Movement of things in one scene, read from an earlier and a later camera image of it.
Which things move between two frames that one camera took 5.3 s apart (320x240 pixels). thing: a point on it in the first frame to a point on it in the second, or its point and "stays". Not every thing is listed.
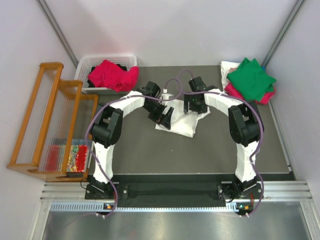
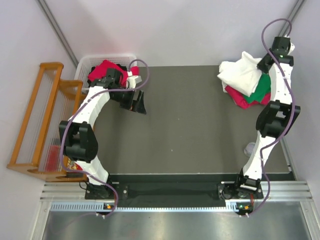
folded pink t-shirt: [266, 99] stays
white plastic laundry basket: [86, 63] stays
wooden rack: [53, 143] stays
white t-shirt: [182, 123] to [244, 73]
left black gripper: [158, 113] to [135, 103]
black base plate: [174, 188] stays
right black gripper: [188, 98] to [260, 66]
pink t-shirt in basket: [109, 75] stays
